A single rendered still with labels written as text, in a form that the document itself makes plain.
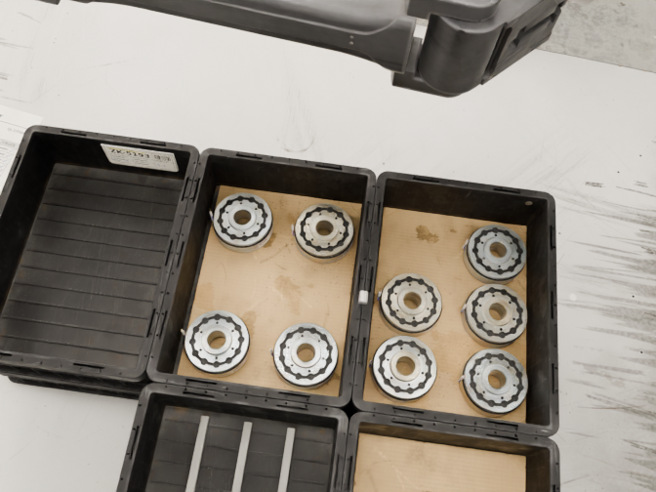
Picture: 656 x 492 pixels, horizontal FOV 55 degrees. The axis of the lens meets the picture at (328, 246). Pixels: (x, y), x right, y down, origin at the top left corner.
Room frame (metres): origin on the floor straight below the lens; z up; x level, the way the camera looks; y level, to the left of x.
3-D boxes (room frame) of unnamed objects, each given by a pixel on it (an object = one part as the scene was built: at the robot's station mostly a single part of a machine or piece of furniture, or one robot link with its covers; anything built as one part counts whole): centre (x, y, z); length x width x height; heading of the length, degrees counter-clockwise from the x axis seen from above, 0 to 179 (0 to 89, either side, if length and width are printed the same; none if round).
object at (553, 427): (0.35, -0.21, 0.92); 0.40 x 0.30 x 0.02; 177
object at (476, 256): (0.46, -0.29, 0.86); 0.10 x 0.10 x 0.01
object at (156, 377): (0.36, 0.09, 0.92); 0.40 x 0.30 x 0.02; 177
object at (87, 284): (0.38, 0.39, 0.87); 0.40 x 0.30 x 0.11; 177
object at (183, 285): (0.36, 0.09, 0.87); 0.40 x 0.30 x 0.11; 177
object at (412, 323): (0.35, -0.15, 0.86); 0.10 x 0.10 x 0.01
